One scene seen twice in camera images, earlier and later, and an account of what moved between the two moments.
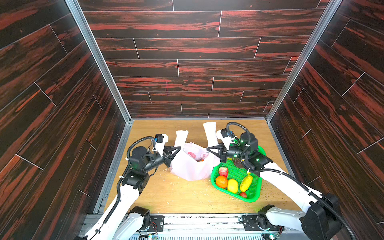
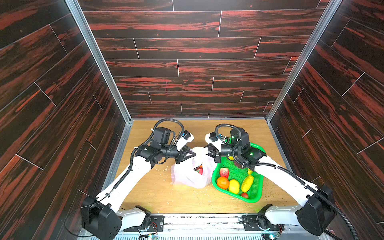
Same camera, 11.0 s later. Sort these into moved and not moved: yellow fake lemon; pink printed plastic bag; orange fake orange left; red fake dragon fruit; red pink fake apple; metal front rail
Moved: pink printed plastic bag; red fake dragon fruit
Not moved: yellow fake lemon; metal front rail; red pink fake apple; orange fake orange left
